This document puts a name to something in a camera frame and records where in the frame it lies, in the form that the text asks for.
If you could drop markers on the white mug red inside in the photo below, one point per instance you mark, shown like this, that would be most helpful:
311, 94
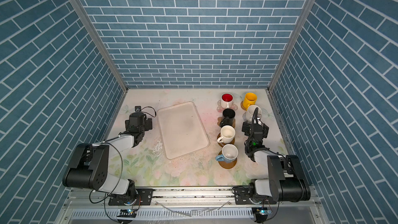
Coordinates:
226, 101

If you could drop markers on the white speckled mug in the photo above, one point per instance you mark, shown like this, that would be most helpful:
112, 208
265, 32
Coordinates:
250, 112

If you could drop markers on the woven rattan coaster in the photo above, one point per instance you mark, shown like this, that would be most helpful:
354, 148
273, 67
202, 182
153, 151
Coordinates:
242, 106

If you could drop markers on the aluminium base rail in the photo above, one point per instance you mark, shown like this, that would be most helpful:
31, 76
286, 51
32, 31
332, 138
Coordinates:
185, 197

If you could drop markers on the brown round coaster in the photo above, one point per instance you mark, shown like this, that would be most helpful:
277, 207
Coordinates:
223, 144
228, 165

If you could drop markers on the beige serving tray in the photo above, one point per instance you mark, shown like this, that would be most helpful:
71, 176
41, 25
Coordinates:
182, 131

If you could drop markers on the black mug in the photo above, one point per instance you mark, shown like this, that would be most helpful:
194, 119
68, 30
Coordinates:
228, 117

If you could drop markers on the pink flower coaster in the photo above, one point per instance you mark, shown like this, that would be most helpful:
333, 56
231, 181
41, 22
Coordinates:
220, 109

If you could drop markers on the plain white mug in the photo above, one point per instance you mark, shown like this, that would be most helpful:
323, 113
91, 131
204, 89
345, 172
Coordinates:
227, 134

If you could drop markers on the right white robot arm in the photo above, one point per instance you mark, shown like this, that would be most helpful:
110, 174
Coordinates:
286, 179

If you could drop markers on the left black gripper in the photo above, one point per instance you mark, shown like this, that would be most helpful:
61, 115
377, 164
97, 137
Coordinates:
148, 124

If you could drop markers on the brown paw coaster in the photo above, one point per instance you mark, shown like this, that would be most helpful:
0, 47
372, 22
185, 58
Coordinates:
221, 118

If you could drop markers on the yellow mug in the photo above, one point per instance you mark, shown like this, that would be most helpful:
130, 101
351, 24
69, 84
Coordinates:
249, 99

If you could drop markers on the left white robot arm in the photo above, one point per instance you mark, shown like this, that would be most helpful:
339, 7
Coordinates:
88, 166

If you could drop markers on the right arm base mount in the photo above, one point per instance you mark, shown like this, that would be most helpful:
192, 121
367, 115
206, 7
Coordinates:
243, 196

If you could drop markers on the blue mug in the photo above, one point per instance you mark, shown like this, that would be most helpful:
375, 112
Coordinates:
228, 154

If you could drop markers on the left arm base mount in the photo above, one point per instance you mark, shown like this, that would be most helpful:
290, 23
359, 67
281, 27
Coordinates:
138, 196

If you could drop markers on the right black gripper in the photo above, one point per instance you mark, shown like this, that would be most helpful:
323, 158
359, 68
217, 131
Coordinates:
247, 128

